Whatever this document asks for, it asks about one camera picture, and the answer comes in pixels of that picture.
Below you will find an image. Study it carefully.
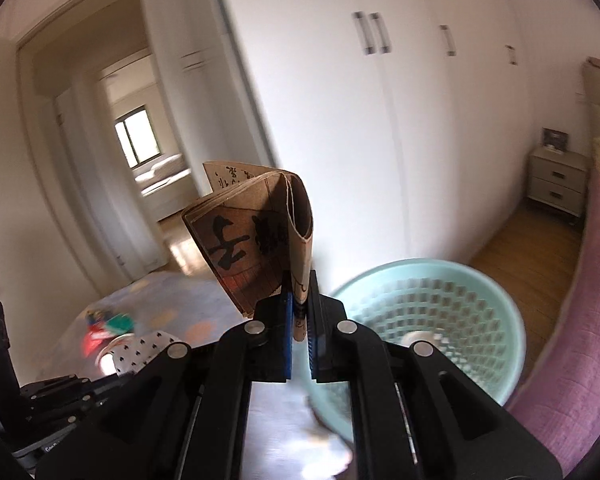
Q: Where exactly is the white bedside cabinet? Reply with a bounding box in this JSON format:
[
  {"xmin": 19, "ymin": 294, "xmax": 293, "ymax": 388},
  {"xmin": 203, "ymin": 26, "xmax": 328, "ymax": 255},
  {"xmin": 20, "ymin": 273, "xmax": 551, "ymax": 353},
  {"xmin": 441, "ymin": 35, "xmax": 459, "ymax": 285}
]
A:
[{"xmin": 527, "ymin": 146, "xmax": 590, "ymax": 218}]

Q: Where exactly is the green packet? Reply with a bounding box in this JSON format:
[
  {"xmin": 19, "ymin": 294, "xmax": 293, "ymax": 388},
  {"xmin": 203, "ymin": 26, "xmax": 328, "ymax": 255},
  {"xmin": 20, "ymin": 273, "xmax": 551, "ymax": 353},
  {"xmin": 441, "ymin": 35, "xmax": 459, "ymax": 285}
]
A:
[{"xmin": 104, "ymin": 313, "xmax": 134, "ymax": 336}]

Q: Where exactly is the white triangle-patterned paper bag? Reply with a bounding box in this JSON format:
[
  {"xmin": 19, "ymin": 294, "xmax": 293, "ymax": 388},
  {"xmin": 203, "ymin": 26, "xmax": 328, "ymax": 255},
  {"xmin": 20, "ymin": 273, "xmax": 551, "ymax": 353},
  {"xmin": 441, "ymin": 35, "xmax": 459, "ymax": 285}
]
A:
[{"xmin": 108, "ymin": 330, "xmax": 178, "ymax": 375}]

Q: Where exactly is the brown paper bag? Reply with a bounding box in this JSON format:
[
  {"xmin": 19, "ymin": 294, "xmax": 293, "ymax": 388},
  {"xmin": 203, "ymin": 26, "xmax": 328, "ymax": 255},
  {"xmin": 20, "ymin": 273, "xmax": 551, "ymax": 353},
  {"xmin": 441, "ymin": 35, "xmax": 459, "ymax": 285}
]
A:
[{"xmin": 183, "ymin": 160, "xmax": 313, "ymax": 341}]

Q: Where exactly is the white bed far room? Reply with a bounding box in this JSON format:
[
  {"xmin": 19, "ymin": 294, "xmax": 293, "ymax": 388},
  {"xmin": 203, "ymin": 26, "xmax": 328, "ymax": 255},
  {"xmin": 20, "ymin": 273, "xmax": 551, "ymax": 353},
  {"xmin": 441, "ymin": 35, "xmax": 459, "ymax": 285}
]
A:
[{"xmin": 135, "ymin": 154, "xmax": 199, "ymax": 222}]

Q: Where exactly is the far room window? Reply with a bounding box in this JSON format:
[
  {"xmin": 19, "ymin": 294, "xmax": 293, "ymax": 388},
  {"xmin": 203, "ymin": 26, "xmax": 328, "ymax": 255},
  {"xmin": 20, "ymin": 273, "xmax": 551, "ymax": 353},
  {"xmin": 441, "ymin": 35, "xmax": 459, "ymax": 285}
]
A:
[{"xmin": 114, "ymin": 106, "xmax": 162, "ymax": 169}]

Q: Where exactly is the red white paper cup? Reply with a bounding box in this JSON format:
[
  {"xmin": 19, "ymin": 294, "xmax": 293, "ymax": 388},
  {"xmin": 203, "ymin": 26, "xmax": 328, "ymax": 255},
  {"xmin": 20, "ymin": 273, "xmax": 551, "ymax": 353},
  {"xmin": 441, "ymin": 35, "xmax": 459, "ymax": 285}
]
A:
[{"xmin": 81, "ymin": 327, "xmax": 121, "ymax": 376}]

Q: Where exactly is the mint plastic laundry basket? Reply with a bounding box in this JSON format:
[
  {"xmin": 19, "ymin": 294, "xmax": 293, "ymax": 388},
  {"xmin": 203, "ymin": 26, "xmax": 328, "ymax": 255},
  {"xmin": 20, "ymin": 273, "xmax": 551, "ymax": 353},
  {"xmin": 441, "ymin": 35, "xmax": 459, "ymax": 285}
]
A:
[{"xmin": 306, "ymin": 257, "xmax": 528, "ymax": 444}]

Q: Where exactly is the white wardrobe with handles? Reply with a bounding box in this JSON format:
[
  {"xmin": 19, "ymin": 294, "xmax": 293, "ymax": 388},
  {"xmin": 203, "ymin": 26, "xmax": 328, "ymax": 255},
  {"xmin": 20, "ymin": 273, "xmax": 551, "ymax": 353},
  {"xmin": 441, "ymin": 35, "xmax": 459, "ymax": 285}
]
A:
[{"xmin": 222, "ymin": 0, "xmax": 532, "ymax": 290}]

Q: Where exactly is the pink quilted bedspread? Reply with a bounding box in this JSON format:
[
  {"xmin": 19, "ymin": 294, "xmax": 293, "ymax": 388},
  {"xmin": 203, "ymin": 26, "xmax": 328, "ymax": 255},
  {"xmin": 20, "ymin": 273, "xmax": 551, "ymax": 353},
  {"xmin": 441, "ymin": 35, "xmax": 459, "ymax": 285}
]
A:
[{"xmin": 507, "ymin": 170, "xmax": 600, "ymax": 474}]

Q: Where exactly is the picture frame on cabinet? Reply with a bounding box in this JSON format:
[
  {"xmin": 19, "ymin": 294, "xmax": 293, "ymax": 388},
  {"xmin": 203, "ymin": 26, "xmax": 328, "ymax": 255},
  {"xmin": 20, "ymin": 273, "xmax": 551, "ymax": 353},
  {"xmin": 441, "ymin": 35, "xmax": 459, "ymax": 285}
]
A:
[{"xmin": 542, "ymin": 128, "xmax": 569, "ymax": 153}]

